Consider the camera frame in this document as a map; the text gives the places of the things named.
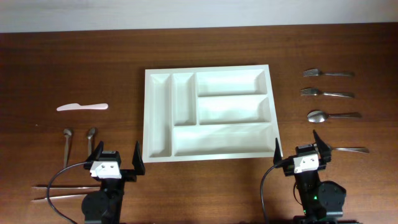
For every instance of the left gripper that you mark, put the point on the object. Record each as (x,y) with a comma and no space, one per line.
(139,166)

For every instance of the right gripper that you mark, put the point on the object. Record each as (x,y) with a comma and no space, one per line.
(323,151)

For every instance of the metal tablespoon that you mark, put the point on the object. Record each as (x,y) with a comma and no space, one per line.
(318,116)
(363,150)

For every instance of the metal fork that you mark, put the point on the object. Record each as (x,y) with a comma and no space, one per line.
(314,72)
(317,92)

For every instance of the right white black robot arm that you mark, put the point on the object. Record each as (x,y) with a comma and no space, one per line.
(321,201)

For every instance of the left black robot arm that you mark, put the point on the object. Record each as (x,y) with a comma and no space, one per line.
(104,205)

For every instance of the right small metal teaspoon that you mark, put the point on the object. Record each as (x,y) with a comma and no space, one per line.
(90,137)

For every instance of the small metal teaspoon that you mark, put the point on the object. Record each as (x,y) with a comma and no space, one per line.
(90,137)
(68,133)

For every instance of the left small metal teaspoon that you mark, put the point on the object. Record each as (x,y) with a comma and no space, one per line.
(68,133)

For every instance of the pink plastic knife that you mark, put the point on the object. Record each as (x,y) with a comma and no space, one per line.
(76,106)

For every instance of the white plastic cutlery tray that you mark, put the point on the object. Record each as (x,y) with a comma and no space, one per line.
(206,113)

